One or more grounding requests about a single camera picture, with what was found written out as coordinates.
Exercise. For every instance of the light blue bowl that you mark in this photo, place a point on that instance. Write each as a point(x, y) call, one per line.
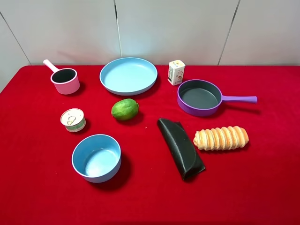
point(97, 158)

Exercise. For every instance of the pink saucepan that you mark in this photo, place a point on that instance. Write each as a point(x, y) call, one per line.
point(65, 80)

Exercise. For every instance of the green lime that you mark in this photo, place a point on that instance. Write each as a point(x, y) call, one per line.
point(125, 109)

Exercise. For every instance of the black glasses case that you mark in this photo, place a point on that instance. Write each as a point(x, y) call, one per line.
point(187, 160)

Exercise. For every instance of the purple frying pan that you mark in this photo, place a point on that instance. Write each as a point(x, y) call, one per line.
point(202, 98)

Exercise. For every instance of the small white milk carton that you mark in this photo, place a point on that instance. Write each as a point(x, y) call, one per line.
point(176, 72)

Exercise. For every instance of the striped bread roll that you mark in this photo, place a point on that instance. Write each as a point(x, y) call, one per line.
point(225, 138)

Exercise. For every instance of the light blue plate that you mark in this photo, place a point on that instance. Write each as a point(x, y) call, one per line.
point(128, 76)

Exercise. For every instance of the small tin can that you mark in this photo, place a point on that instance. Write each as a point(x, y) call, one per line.
point(73, 120)

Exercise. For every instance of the red tablecloth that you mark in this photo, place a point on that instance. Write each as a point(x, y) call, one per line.
point(256, 185)

